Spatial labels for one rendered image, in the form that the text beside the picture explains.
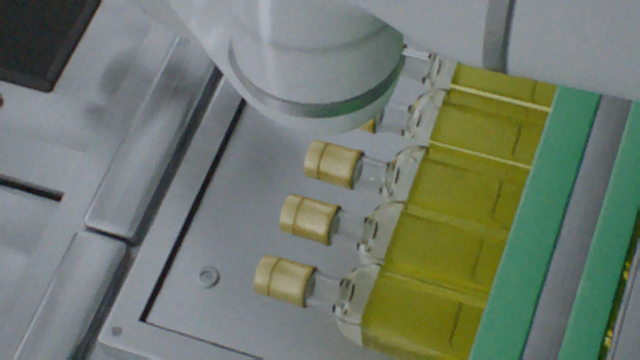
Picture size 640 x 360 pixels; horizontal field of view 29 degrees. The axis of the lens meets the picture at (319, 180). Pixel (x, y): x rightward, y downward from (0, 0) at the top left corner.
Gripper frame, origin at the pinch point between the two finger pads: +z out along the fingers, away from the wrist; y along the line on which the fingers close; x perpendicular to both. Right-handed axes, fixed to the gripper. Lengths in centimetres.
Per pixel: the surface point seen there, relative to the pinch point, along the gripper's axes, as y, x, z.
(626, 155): 13.9, -2.5, 37.0
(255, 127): -12.5, -3.6, -0.2
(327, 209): 2.1, -12.9, 16.9
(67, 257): -12.6, -24.9, -6.9
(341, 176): 1.1, -9.3, 15.7
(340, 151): 1.8, -7.7, 14.5
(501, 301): 14.0, -17.0, 35.5
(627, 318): 15.9, -14.3, 43.2
